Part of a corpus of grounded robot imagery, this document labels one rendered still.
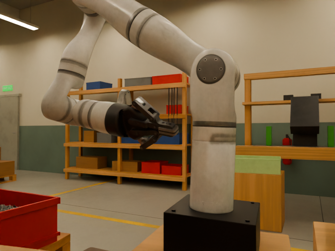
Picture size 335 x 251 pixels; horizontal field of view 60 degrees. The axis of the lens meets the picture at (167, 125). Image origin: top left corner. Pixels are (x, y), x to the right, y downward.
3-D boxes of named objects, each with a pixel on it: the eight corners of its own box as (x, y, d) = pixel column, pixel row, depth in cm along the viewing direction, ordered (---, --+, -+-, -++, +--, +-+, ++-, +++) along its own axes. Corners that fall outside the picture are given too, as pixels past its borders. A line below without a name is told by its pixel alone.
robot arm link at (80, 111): (107, 133, 74) (84, 127, 66) (64, 124, 81) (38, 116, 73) (114, 107, 74) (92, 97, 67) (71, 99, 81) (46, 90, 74)
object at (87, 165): (185, 191, 530) (184, 71, 534) (63, 179, 663) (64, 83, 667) (195, 186, 578) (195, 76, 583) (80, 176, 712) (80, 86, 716)
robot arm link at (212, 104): (234, 44, 56) (231, 133, 55) (242, 56, 64) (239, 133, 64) (188, 47, 59) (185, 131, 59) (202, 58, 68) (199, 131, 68)
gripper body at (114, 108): (106, 142, 67) (140, 150, 62) (98, 109, 62) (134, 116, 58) (125, 126, 72) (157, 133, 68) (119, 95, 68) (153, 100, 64)
